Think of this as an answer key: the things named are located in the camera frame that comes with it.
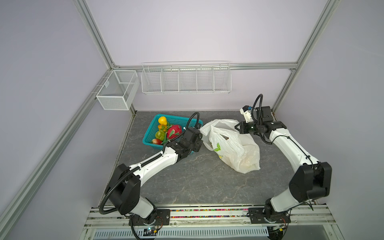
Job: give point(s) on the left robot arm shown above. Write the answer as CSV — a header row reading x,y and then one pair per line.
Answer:
x,y
123,191

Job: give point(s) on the yellow fake lemon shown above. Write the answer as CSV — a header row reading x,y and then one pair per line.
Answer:
x,y
162,120

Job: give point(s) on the white mesh box basket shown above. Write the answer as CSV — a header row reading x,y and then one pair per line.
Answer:
x,y
118,90

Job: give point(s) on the white wire shelf basket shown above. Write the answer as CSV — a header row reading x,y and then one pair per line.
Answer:
x,y
198,77

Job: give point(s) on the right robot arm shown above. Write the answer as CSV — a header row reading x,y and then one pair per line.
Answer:
x,y
312,178

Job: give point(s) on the teal plastic basket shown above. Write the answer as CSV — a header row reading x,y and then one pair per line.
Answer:
x,y
153,128

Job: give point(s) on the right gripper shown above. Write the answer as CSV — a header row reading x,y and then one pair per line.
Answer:
x,y
242,130

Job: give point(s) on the white plastic bag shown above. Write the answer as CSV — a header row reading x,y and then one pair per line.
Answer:
x,y
240,152

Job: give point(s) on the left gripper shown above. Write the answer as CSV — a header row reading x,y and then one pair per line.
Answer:
x,y
198,145

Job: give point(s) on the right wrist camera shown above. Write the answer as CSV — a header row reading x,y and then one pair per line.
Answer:
x,y
246,112

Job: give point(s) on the orange fake fruit with leaves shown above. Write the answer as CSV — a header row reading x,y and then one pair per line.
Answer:
x,y
163,128

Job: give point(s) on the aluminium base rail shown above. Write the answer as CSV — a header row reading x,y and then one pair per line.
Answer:
x,y
215,222

